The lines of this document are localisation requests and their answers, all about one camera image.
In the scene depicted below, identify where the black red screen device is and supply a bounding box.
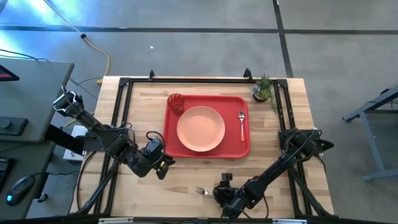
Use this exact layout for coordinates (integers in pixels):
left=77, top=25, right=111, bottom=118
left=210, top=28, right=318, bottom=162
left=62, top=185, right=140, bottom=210
left=0, top=64, right=21, bottom=83

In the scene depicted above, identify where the black keyboard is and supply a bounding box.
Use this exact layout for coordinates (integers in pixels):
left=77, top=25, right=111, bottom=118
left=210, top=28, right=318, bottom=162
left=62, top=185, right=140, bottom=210
left=0, top=157, right=14, bottom=191

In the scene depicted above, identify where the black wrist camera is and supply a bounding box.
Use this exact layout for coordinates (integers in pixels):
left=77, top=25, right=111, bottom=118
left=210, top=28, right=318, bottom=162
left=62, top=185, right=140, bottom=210
left=221, top=172, right=234, bottom=188
left=145, top=136, right=166, bottom=156

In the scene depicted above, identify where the red faceted plastic cup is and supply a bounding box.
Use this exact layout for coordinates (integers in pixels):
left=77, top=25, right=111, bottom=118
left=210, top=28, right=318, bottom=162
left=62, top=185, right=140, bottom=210
left=167, top=93, right=185, bottom=116

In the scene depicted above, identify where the potted succulent plant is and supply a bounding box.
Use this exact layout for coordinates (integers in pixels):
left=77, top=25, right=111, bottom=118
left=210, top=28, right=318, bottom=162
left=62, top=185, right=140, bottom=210
left=250, top=73, right=279, bottom=113

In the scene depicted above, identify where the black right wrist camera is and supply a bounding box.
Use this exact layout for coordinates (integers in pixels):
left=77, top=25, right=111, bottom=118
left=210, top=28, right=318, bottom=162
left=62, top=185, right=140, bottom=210
left=221, top=172, right=234, bottom=188

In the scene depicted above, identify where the grey metal table stand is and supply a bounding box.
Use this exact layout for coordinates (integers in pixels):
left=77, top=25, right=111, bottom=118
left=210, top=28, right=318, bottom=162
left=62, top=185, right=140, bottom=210
left=341, top=85, right=398, bottom=183

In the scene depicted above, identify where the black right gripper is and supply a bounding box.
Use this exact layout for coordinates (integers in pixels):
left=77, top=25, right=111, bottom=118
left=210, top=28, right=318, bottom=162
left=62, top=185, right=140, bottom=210
left=213, top=185, right=250, bottom=208

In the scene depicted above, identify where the yellow floor cable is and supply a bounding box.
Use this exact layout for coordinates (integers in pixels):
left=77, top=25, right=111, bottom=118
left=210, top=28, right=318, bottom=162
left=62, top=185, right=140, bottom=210
left=42, top=0, right=111, bottom=85

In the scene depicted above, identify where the red plastic tray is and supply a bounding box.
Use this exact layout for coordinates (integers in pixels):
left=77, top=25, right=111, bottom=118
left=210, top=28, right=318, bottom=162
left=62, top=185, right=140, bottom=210
left=162, top=94, right=251, bottom=160

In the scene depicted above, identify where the black flat desk device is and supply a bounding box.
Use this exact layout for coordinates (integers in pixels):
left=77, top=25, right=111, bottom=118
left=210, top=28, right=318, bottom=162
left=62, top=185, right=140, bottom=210
left=0, top=116, right=29, bottom=137

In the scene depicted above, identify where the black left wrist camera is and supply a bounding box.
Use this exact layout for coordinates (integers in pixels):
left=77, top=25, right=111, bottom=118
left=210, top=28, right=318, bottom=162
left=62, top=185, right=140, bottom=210
left=145, top=136, right=166, bottom=156

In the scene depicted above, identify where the grey office desk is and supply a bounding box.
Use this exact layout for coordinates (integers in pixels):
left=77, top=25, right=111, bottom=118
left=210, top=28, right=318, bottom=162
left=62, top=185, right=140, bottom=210
left=0, top=57, right=75, bottom=220

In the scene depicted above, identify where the silver metal fork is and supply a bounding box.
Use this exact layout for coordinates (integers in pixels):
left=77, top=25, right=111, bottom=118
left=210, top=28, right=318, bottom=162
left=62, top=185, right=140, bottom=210
left=195, top=186, right=216, bottom=197

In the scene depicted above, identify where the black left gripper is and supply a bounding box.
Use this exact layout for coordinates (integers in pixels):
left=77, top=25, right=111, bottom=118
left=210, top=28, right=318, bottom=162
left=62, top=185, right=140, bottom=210
left=129, top=148, right=176, bottom=180

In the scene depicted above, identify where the black computer mouse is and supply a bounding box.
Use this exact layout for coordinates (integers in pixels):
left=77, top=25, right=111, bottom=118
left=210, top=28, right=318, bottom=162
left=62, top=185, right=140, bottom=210
left=6, top=174, right=36, bottom=207

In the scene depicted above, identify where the black aluminium table frame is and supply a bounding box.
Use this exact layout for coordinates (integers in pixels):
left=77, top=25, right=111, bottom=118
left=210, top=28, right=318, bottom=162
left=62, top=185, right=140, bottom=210
left=74, top=67, right=335, bottom=219

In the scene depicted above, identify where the orange round plate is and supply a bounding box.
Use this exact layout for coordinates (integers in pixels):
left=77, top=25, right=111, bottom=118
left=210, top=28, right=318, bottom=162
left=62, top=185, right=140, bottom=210
left=176, top=106, right=226, bottom=153

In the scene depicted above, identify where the white power supply box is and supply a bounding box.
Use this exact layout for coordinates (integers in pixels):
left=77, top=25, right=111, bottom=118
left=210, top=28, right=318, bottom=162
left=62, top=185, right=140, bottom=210
left=62, top=124, right=88, bottom=162

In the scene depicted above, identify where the spoon with orange handle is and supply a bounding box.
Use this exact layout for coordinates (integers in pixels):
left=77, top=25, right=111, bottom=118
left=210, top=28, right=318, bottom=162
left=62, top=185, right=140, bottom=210
left=238, top=110, right=247, bottom=143

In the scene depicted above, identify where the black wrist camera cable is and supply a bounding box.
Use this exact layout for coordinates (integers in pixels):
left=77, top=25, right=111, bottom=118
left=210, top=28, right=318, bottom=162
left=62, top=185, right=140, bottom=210
left=145, top=130, right=166, bottom=147

